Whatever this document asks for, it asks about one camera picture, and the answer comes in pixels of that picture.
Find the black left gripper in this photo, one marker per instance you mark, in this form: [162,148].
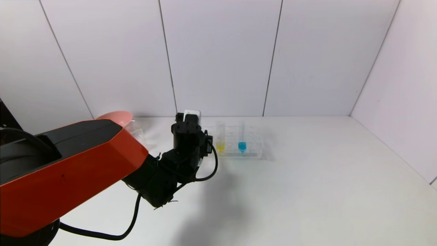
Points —
[208,145]

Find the test tube with yellow pigment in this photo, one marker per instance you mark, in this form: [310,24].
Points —
[220,147]

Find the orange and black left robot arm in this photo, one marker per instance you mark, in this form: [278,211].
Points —
[68,171]

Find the test tube with blue pigment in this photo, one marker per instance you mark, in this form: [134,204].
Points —
[242,147]

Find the clear acrylic test tube rack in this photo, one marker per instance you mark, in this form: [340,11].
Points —
[252,150]

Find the clear glass beaker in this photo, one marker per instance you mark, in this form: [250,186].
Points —
[138,133]

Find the pink plastic bowl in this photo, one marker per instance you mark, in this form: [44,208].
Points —
[117,117]

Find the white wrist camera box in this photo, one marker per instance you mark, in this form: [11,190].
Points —
[192,112]

